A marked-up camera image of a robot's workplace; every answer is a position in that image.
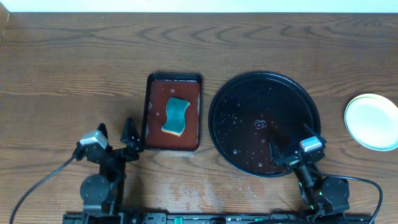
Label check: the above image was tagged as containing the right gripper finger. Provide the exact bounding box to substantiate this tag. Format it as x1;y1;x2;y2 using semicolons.
303;123;326;144
268;134;283;164

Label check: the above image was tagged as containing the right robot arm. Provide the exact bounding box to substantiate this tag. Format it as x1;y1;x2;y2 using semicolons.
268;125;349;217

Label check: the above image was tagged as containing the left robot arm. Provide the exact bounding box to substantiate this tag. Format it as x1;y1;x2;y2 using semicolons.
73;118;144;217

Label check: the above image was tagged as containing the pale green plate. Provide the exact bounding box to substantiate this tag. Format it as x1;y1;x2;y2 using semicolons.
344;100;397;152

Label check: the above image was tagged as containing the black rectangular water tray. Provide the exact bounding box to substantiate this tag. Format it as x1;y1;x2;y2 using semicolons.
141;72;202;151

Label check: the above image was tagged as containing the left black cable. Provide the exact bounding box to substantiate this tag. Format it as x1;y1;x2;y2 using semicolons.
9;155;77;224

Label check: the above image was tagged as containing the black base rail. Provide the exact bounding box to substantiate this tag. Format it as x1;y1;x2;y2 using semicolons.
62;212;374;224

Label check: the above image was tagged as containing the black cable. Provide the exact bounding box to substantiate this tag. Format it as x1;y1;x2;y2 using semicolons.
310;167;384;224
9;155;77;224

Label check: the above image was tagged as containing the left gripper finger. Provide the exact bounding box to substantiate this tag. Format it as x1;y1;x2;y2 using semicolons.
120;117;144;152
97;123;108;139

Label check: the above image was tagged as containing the yellow plate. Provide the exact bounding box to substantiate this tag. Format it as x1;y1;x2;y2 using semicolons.
344;93;391;125

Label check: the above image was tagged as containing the round black serving tray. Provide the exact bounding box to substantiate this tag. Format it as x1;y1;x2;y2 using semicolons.
208;72;321;178

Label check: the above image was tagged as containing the right black cable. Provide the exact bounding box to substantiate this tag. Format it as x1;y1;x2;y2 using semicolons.
310;167;384;224

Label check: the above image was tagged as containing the green scouring sponge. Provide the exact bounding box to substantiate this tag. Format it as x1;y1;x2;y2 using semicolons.
161;97;190;137

